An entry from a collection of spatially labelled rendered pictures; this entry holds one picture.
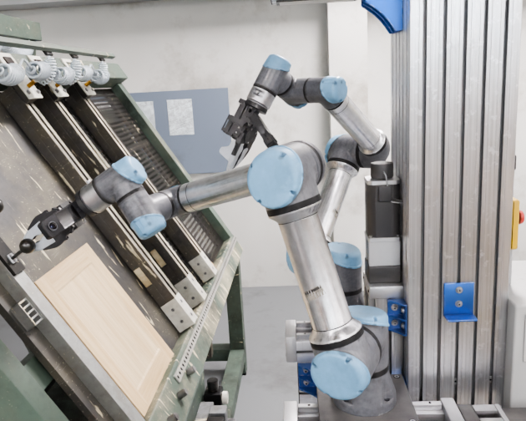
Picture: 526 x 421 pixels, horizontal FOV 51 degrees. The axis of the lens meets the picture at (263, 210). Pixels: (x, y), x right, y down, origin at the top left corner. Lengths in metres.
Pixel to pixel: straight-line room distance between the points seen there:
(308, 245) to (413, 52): 0.52
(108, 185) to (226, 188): 0.28
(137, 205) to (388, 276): 0.68
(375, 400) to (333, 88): 0.83
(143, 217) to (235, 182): 0.23
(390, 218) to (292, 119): 3.28
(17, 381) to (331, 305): 0.69
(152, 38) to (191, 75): 0.43
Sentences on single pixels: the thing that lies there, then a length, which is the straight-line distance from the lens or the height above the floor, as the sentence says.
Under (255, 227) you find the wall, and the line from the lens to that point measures 4.84.
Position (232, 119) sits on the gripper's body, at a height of 1.69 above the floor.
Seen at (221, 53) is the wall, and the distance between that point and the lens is 4.71.
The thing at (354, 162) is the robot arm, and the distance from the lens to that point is 1.93.
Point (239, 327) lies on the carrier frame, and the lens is 3.47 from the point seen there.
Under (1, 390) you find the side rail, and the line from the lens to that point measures 1.35.
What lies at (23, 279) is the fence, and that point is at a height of 1.33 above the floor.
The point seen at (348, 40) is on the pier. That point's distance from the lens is 4.52.
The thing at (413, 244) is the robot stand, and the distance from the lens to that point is 1.41.
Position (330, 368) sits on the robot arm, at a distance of 1.15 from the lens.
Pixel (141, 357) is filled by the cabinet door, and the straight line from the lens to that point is 1.82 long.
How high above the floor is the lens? 1.79
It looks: 13 degrees down
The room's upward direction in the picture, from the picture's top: 3 degrees counter-clockwise
